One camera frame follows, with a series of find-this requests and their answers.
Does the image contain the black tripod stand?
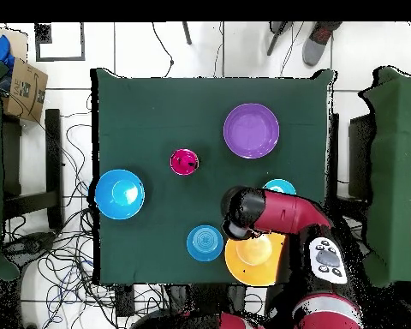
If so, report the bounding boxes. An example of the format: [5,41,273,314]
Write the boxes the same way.
[266,21,294,57]

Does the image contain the large blue bowl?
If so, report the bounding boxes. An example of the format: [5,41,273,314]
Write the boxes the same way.
[94,169,146,220]

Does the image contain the dark green table cloth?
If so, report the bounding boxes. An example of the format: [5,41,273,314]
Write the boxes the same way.
[90,68,337,285]

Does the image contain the red cup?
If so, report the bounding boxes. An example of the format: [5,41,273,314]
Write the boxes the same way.
[169,147,200,176]

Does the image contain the person's foot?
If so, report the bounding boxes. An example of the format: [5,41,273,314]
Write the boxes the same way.
[301,21,343,68]

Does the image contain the plain cardboard box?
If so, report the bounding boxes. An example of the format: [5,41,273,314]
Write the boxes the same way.
[0,27,29,63]

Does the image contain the medium blue bowl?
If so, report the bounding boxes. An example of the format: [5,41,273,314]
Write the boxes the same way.
[186,224,224,263]

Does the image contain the black square floor frame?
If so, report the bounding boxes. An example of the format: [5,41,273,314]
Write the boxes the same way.
[34,21,86,63]

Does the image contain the blue bag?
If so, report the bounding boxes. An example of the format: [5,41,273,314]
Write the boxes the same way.
[0,33,15,71]

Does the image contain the large orange bowl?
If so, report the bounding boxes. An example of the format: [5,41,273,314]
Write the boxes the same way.
[224,232,286,287]

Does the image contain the black pedestal foot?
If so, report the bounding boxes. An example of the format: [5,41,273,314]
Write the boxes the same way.
[3,231,57,268]

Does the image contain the wide purple bowl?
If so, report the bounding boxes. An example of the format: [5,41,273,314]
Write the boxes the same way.
[223,103,281,159]

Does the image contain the black bench frame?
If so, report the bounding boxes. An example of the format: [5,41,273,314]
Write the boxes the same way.
[1,108,65,230]

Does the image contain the printed cardboard box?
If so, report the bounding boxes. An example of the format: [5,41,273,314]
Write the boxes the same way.
[3,57,50,123]

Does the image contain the small light blue ribbed bowl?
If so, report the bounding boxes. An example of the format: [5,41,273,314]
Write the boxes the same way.
[262,178,297,195]

